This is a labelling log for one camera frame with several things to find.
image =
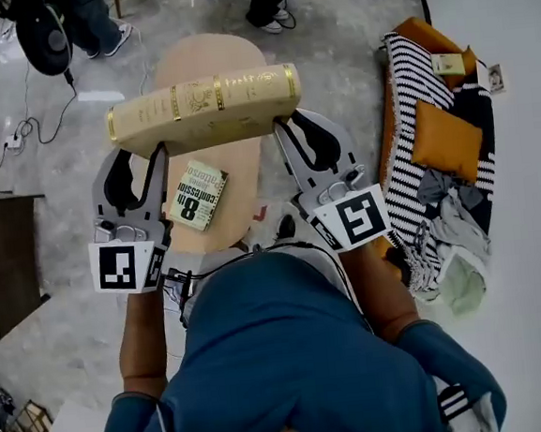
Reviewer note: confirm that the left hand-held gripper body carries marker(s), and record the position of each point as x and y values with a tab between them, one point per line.
124	263

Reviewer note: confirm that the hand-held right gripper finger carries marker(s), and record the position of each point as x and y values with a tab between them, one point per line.
294	161
342	150

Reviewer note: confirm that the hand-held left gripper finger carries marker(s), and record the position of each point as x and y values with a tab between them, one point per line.
158	192
101	192

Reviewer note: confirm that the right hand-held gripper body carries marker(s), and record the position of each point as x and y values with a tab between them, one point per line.
355	217

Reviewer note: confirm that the gold hardcover book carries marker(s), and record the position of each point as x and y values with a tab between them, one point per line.
205	112

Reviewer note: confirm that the orange sofa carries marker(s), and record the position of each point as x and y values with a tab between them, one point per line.
429	36

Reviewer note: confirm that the person's right forearm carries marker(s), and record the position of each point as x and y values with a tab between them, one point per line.
385	294

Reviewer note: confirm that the person's left forearm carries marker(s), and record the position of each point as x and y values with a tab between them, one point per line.
142	339

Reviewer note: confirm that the wooden coffee table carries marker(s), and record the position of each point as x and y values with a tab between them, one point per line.
239	175

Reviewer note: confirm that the small pale green book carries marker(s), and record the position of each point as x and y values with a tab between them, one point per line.
448	64

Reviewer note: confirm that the black waist device with screen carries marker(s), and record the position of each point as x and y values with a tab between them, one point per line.
178	286

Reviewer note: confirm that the person's black right shoe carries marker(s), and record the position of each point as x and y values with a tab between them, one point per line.
285	227

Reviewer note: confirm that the black and white striped blanket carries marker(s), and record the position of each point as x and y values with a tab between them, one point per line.
409	76

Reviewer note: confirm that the white power strip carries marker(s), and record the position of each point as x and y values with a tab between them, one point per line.
13	141

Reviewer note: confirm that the orange cushion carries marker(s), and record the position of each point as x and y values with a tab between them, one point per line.
447	140

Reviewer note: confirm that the dark wooden cabinet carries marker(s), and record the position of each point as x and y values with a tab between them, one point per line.
6	261

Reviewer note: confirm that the black power adapter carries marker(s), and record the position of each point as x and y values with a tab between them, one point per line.
68	77

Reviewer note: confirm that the pale green knitted blanket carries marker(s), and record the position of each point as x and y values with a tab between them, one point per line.
464	283

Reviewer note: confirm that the person in teal shirt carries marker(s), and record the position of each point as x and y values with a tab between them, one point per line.
287	350

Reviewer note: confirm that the black rounded backpack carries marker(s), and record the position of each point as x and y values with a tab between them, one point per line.
45	37

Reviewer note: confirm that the photo card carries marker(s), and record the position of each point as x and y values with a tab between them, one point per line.
496	78

